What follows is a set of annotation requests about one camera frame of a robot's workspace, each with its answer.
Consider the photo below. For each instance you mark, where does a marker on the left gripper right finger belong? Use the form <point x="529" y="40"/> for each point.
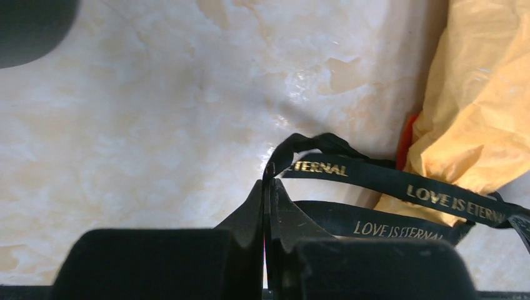
<point x="305" y="262"/>

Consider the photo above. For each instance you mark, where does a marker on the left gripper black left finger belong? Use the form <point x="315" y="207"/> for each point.
<point x="225" y="262"/>

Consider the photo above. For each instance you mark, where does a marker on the black ribbon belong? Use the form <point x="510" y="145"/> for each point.
<point x="328" y="157"/>

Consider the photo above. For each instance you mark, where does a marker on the orange paper flower bouquet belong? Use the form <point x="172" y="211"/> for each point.
<point x="473" y="129"/>

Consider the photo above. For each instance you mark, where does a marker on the black cylindrical vase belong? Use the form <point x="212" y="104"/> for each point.
<point x="32" y="29"/>

